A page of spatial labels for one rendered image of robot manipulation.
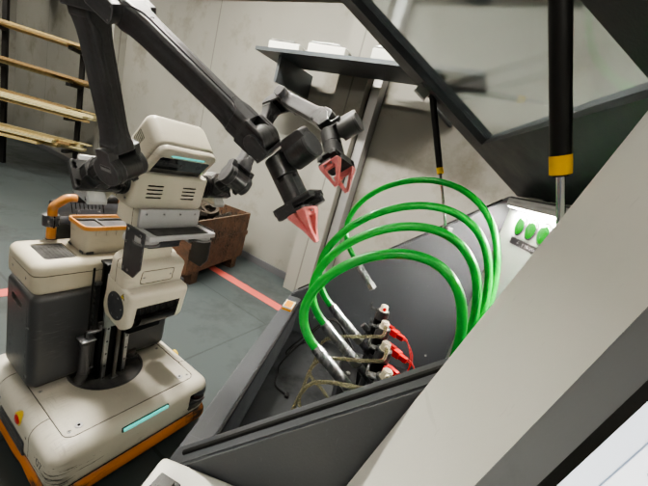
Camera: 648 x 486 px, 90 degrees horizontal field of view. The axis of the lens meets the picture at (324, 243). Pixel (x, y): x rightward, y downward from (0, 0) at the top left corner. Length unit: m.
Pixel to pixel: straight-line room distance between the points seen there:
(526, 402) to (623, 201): 0.16
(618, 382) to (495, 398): 0.09
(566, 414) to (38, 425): 1.56
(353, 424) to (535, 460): 0.23
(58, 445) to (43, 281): 0.55
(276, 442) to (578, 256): 0.37
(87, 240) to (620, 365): 1.49
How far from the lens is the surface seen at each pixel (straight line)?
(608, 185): 0.34
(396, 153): 3.06
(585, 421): 0.23
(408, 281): 1.04
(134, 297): 1.27
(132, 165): 1.01
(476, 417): 0.30
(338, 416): 0.42
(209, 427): 0.63
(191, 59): 0.78
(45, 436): 1.58
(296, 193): 0.68
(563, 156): 0.38
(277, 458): 0.49
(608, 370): 0.23
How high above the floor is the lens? 1.41
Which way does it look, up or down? 14 degrees down
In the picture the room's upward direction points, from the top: 16 degrees clockwise
